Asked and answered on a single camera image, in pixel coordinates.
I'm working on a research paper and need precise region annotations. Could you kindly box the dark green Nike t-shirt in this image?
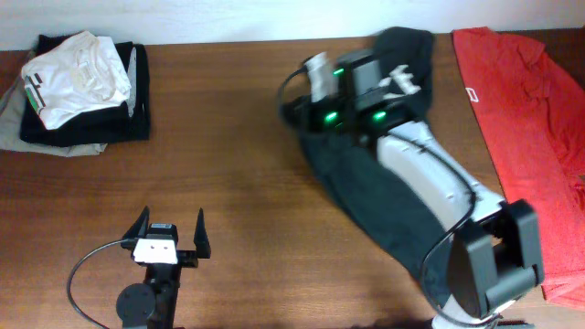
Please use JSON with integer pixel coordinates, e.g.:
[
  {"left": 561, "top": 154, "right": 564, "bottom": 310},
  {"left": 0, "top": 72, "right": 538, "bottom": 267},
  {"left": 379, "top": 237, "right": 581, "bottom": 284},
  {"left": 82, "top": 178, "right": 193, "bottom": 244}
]
[{"left": 299, "top": 27, "right": 445, "bottom": 278}]

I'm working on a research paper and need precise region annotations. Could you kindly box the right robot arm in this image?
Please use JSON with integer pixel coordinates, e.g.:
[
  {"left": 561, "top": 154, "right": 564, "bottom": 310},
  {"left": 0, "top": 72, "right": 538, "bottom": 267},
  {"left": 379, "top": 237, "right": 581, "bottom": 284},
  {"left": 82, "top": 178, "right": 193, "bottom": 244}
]
[{"left": 279, "top": 49, "right": 544, "bottom": 328}]

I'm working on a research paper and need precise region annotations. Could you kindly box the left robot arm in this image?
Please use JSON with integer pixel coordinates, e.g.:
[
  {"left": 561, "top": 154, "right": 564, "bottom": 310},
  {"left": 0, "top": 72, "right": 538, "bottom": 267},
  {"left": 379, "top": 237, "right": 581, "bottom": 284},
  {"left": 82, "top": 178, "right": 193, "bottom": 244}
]
[{"left": 116, "top": 207, "right": 211, "bottom": 329}]

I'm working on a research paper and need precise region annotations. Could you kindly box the red t-shirt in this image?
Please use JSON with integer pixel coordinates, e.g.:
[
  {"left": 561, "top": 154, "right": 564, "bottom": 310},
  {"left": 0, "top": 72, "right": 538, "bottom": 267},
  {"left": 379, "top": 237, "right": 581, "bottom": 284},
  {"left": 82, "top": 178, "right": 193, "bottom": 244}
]
[{"left": 452, "top": 27, "right": 584, "bottom": 309}]

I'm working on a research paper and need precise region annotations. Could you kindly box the grey folded garment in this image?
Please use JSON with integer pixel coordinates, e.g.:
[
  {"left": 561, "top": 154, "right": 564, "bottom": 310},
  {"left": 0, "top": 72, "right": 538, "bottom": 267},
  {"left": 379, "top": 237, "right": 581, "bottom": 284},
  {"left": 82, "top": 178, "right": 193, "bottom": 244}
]
[{"left": 1, "top": 74, "right": 107, "bottom": 157}]

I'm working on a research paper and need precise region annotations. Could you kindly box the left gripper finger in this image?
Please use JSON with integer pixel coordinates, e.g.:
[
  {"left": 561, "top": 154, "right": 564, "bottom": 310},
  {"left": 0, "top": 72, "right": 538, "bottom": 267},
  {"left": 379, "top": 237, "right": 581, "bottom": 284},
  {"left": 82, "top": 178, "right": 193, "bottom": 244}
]
[
  {"left": 193, "top": 208, "right": 211, "bottom": 259},
  {"left": 123, "top": 206, "right": 150, "bottom": 239}
]

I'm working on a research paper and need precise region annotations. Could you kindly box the white folded t-shirt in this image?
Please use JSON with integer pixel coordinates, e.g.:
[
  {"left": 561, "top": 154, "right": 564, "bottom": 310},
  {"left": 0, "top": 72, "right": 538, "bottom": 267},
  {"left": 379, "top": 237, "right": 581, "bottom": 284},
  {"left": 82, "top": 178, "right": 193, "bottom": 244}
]
[{"left": 21, "top": 31, "right": 132, "bottom": 130}]

